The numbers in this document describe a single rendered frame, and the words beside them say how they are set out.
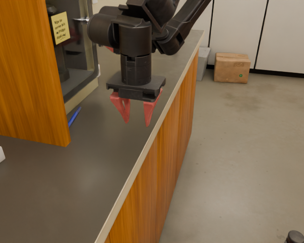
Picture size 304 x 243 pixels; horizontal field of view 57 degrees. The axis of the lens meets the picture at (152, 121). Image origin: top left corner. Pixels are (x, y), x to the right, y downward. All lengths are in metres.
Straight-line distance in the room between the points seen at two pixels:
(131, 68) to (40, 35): 0.26
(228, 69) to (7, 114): 2.99
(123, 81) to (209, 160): 1.78
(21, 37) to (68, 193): 0.37
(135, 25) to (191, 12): 0.46
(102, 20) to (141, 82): 0.13
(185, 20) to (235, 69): 2.69
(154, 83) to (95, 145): 0.33
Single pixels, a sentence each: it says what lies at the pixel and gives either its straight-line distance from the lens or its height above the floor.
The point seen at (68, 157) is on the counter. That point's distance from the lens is 0.77.
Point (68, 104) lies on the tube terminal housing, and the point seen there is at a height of 0.97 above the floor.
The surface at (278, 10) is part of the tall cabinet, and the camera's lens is 3.80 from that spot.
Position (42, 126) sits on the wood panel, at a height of 1.00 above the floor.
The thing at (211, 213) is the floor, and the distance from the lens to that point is 1.87.
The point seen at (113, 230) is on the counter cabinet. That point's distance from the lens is 0.76.
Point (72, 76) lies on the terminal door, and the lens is 0.94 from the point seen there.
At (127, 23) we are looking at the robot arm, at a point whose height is 1.30.
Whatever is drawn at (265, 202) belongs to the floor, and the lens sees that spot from 2.03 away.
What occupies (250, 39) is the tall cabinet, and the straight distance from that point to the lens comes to 3.84.
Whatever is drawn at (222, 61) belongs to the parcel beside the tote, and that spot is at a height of 0.26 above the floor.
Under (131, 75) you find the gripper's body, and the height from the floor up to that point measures 1.21.
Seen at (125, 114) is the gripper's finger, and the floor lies 1.12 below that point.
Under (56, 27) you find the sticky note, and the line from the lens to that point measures 0.86.
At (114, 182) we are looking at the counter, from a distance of 0.67.
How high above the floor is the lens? 1.40
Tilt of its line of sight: 31 degrees down
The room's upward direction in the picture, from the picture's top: straight up
